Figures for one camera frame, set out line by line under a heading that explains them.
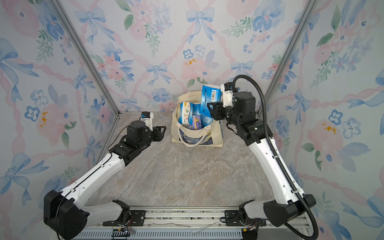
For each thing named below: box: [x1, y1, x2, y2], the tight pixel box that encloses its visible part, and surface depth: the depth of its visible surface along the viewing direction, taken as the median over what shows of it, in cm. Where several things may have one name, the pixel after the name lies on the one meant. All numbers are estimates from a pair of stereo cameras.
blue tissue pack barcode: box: [192, 103, 201, 116], surface depth 92 cm
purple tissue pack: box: [192, 115, 202, 131], surface depth 87 cm
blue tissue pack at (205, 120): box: [200, 114, 214, 129], surface depth 90 cm
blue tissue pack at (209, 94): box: [199, 85, 223, 118], surface depth 64 cm
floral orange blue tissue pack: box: [178, 101, 191, 125], surface depth 86 cm
